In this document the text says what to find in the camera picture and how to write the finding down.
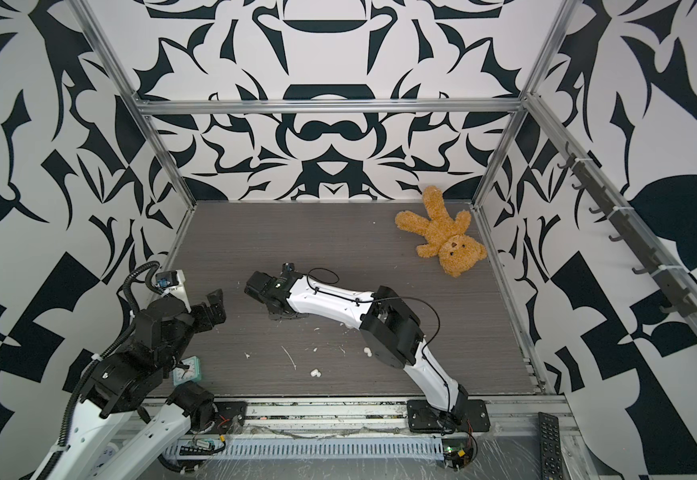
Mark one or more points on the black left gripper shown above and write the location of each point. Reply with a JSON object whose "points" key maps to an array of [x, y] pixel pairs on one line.
{"points": [[203, 319]]}

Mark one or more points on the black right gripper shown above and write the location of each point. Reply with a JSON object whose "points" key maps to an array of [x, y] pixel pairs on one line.
{"points": [[275, 317]]}

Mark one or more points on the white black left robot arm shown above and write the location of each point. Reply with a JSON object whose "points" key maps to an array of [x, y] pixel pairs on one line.
{"points": [[117, 381]]}

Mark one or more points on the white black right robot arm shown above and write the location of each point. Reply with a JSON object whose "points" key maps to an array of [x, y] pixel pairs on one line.
{"points": [[389, 327]]}

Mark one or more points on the teal white small object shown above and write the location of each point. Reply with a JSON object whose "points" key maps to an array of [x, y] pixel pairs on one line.
{"points": [[188, 370]]}

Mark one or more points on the green circuit board left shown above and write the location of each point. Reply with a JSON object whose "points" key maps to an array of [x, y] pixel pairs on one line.
{"points": [[206, 447]]}

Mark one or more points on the green circuit board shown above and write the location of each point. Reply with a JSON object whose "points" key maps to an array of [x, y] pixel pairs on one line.
{"points": [[458, 452], [206, 447]]}

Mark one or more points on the brown teddy bear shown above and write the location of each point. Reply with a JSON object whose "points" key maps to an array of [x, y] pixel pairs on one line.
{"points": [[445, 236]]}

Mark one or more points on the green circuit board right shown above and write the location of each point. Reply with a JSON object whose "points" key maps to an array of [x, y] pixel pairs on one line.
{"points": [[458, 452]]}

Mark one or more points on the black remote control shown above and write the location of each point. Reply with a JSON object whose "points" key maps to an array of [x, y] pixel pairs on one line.
{"points": [[551, 461]]}

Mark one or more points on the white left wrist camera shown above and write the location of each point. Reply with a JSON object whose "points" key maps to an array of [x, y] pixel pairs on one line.
{"points": [[172, 283]]}

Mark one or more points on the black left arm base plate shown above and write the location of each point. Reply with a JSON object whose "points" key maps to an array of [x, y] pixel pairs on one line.
{"points": [[229, 413]]}

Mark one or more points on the white slotted cable duct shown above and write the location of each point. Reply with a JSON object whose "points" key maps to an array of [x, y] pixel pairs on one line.
{"points": [[424, 448]]}

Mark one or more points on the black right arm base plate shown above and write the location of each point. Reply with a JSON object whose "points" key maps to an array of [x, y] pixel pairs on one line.
{"points": [[421, 418]]}

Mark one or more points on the aluminium mounting rail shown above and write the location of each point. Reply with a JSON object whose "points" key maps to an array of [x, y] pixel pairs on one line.
{"points": [[345, 416]]}

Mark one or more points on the black wall hook rack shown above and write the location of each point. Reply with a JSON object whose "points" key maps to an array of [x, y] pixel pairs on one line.
{"points": [[630, 229]]}

